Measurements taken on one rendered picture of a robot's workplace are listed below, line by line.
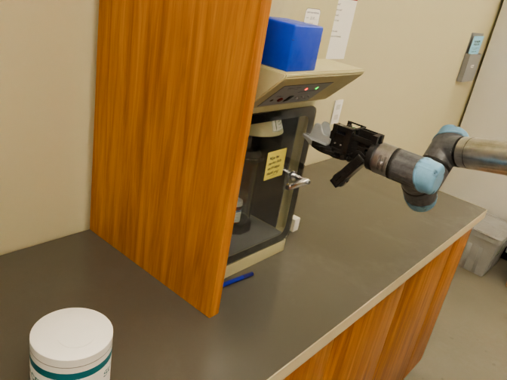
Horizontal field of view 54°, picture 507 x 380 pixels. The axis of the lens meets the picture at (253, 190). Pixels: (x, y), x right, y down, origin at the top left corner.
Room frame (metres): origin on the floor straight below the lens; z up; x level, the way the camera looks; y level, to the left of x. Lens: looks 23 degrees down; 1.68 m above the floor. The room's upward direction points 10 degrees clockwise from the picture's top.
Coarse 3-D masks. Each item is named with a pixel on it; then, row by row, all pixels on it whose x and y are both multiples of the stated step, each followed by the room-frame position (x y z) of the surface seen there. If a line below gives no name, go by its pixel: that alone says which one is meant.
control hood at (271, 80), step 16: (320, 64) 1.18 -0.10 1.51; (336, 64) 1.23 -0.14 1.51; (272, 80) 0.99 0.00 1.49; (288, 80) 1.00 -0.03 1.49; (304, 80) 1.05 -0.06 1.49; (320, 80) 1.10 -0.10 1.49; (336, 80) 1.17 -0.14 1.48; (352, 80) 1.24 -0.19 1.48; (256, 96) 1.02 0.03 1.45; (320, 96) 1.23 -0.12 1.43
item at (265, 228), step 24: (264, 120) 1.12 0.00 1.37; (288, 120) 1.19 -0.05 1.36; (312, 120) 1.28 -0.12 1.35; (264, 144) 1.13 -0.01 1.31; (288, 144) 1.21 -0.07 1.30; (264, 168) 1.14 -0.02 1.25; (288, 168) 1.23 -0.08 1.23; (240, 192) 1.08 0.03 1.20; (264, 192) 1.16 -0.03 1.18; (288, 192) 1.25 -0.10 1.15; (240, 216) 1.10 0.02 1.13; (264, 216) 1.18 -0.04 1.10; (288, 216) 1.27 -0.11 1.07; (240, 240) 1.11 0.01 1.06; (264, 240) 1.19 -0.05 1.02
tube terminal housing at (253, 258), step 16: (272, 0) 1.10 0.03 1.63; (288, 0) 1.14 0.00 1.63; (304, 0) 1.19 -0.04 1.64; (320, 0) 1.24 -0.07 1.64; (336, 0) 1.30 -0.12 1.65; (272, 16) 1.11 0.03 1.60; (288, 16) 1.15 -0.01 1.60; (304, 16) 1.20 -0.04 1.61; (320, 16) 1.25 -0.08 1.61; (320, 48) 1.27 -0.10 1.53; (256, 112) 1.11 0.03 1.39; (256, 256) 1.20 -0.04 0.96
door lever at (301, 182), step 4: (296, 172) 1.26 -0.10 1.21; (292, 176) 1.24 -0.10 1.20; (296, 176) 1.24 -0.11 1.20; (300, 176) 1.24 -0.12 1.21; (300, 180) 1.20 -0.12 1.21; (304, 180) 1.21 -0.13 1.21; (308, 180) 1.22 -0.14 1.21; (288, 184) 1.17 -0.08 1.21; (292, 184) 1.17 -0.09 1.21; (296, 184) 1.18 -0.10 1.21; (300, 184) 1.19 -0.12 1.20; (304, 184) 1.21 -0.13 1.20; (308, 184) 1.22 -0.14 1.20; (288, 188) 1.16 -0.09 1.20; (292, 188) 1.17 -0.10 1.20
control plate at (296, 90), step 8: (288, 88) 1.04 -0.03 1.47; (296, 88) 1.07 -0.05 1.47; (304, 88) 1.10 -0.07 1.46; (312, 88) 1.13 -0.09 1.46; (320, 88) 1.16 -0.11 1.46; (272, 96) 1.04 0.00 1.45; (280, 96) 1.06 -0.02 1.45; (288, 96) 1.09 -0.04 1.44; (296, 96) 1.12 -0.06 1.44; (304, 96) 1.16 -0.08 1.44; (312, 96) 1.19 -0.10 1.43; (264, 104) 1.06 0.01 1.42; (272, 104) 1.09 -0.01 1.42
